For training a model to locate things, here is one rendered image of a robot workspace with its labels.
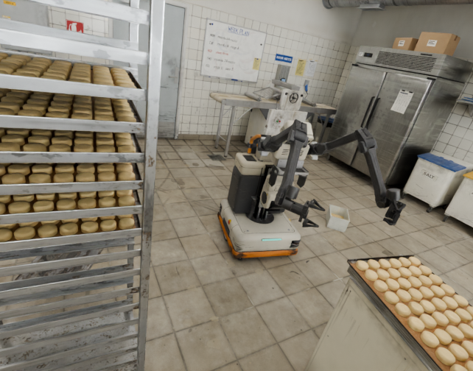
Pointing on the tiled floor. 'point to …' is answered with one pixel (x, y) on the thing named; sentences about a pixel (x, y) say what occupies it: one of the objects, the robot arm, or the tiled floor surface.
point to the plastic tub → (337, 218)
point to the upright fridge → (384, 55)
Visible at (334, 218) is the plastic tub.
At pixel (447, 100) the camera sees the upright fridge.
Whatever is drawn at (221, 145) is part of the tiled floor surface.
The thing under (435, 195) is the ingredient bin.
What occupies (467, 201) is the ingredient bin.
